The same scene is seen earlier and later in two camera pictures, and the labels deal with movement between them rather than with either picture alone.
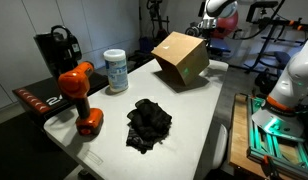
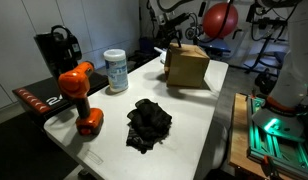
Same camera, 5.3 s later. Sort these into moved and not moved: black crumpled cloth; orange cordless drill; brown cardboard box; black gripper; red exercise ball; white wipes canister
Moved: brown cardboard box; black gripper
Not moved: white wipes canister; orange cordless drill; black crumpled cloth; red exercise ball
